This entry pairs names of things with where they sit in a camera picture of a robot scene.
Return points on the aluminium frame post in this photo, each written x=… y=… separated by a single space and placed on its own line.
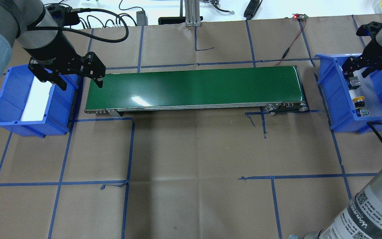
x=192 y=13

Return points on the small red led board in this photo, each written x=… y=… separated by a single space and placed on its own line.
x=300 y=16

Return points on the red push button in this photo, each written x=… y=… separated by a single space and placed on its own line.
x=353 y=83

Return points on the white foam pad right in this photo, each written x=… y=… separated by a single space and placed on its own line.
x=367 y=94

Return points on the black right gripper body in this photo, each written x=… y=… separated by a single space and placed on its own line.
x=372 y=50

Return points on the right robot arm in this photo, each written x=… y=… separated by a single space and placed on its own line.
x=362 y=218

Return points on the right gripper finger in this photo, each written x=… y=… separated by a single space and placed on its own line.
x=352 y=64
x=370 y=69

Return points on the white foam pad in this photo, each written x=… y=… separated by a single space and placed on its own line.
x=36 y=101
x=367 y=94

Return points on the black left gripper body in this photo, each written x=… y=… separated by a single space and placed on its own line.
x=54 y=50

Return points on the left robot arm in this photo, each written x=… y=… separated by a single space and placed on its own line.
x=38 y=29

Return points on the green conveyor belt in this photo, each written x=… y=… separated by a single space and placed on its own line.
x=275 y=89

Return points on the black power adapter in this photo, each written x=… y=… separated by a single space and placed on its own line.
x=141 y=18

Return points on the white foam pad left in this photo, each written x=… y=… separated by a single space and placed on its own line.
x=36 y=101

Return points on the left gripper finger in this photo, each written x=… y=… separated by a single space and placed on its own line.
x=92 y=67
x=44 y=76

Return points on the blue bin left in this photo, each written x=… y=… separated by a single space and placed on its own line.
x=13 y=97

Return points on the yellow push button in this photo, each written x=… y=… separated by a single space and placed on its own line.
x=360 y=108

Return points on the blue bin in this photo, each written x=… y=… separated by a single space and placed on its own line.
x=13 y=97
x=336 y=94

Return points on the blue bin right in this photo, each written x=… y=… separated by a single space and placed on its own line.
x=336 y=94

